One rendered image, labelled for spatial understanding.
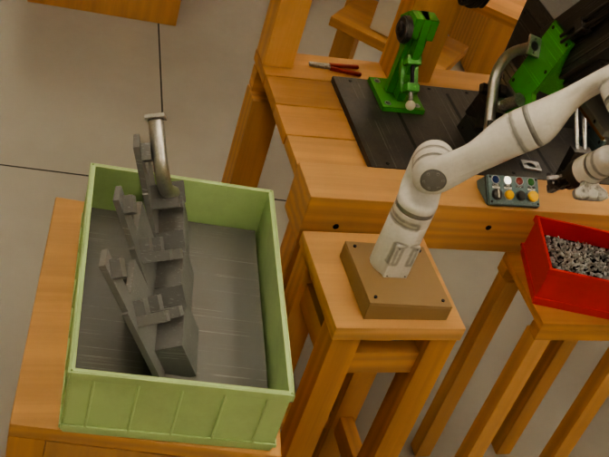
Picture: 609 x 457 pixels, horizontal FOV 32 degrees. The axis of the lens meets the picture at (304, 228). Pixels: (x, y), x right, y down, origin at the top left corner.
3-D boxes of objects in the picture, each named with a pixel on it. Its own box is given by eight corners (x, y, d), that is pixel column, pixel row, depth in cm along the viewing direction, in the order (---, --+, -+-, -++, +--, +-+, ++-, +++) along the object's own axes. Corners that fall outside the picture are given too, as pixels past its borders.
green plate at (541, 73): (546, 114, 284) (595, 53, 273) (523, 105, 280) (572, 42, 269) (529, 90, 292) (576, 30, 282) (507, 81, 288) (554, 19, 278)
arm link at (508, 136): (523, 121, 210) (520, 98, 218) (403, 173, 220) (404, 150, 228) (542, 155, 214) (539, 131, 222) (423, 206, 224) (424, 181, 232)
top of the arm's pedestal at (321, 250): (460, 341, 241) (467, 328, 239) (331, 340, 230) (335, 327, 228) (417, 247, 264) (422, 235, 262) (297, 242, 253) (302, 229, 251)
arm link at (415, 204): (421, 131, 226) (393, 192, 236) (420, 153, 219) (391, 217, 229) (461, 143, 227) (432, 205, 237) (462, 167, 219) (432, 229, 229)
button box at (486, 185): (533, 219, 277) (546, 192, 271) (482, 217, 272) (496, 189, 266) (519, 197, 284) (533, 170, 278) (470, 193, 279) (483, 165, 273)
